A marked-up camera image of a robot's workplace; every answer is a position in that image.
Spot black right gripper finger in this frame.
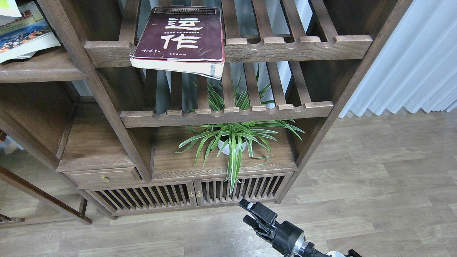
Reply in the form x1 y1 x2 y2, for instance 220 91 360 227
243 215 268 238
239 199 277 226

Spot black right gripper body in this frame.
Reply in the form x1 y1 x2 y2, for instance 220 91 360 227
256 220 315 257

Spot maroon book white characters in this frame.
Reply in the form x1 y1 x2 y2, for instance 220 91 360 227
130 5 224 80

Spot colourful 300 paperback book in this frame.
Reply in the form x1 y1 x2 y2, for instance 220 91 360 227
0 1 61 63

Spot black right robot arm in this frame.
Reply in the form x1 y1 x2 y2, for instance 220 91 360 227
239 199 360 257

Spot white plant pot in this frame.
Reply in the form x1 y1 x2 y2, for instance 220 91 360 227
217 136 247 156

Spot green spider plant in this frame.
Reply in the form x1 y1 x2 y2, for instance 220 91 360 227
174 64 306 195

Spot brass drawer knob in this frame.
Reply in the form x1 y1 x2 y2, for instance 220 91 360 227
101 175 110 183

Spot dark wooden bookshelf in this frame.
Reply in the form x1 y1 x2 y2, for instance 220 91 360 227
1 0 412 218

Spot white pleated curtain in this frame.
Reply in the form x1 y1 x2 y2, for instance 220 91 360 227
339 0 457 118

